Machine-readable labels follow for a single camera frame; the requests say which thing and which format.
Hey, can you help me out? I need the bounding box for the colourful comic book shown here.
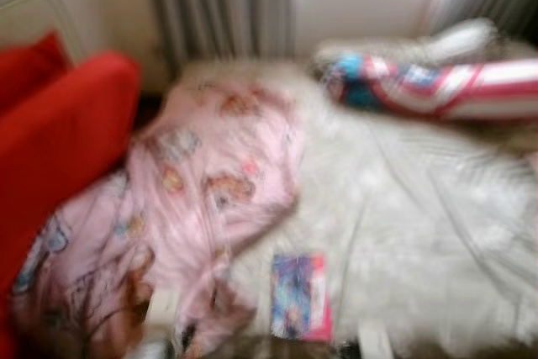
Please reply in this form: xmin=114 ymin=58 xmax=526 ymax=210
xmin=269 ymin=251 xmax=333 ymax=343

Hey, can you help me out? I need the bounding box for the pink cartoon print blanket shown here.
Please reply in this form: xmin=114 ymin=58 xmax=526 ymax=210
xmin=8 ymin=82 xmax=305 ymax=359

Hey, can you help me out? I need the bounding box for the red white blue bolster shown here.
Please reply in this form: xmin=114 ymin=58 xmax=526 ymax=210
xmin=324 ymin=52 xmax=538 ymax=122

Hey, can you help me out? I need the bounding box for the white rumpled pillow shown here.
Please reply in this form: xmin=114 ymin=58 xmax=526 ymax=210
xmin=425 ymin=18 xmax=498 ymax=64

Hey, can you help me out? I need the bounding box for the large red cushion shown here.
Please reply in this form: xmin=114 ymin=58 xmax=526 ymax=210
xmin=0 ymin=50 xmax=142 ymax=293

